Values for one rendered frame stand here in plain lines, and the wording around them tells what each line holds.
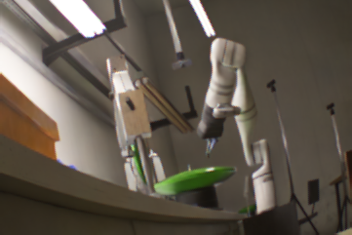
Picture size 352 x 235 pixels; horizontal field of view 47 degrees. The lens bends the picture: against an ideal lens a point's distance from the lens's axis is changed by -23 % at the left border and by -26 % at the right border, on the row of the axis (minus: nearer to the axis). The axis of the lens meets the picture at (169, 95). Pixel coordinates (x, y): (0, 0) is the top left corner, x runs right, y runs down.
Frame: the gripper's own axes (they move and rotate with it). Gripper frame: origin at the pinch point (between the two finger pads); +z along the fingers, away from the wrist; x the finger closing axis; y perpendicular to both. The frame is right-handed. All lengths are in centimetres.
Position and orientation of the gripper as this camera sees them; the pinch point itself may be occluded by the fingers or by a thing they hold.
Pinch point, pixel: (208, 154)
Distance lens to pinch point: 160.0
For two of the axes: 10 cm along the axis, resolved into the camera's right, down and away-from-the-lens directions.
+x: -9.1, 0.6, -4.1
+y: -3.8, -5.4, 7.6
